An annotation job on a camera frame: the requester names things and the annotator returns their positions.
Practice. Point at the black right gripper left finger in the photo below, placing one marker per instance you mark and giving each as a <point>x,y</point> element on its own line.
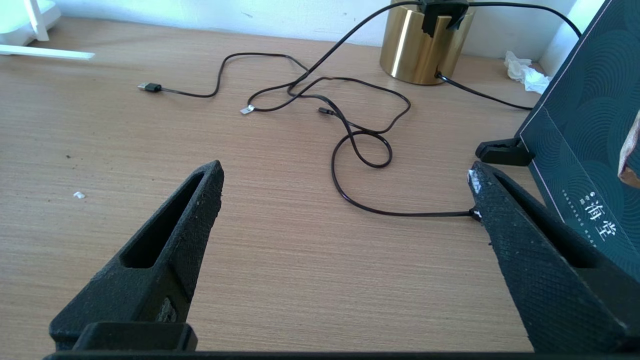
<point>150,285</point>

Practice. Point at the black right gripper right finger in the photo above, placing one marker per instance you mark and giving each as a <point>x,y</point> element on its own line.
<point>550,290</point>

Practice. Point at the white router with four antennas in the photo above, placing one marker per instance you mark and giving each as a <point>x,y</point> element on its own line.
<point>50,51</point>

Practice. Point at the black clip stand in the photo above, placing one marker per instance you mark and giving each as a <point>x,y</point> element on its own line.
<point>500,152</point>

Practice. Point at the dark teal patterned board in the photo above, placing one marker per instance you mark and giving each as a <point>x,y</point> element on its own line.
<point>590,125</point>

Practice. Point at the crumpled white tissue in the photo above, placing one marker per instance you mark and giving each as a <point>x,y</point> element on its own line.
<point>525,75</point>

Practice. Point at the brass desk lamp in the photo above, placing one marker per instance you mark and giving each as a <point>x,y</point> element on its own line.
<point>405,50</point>

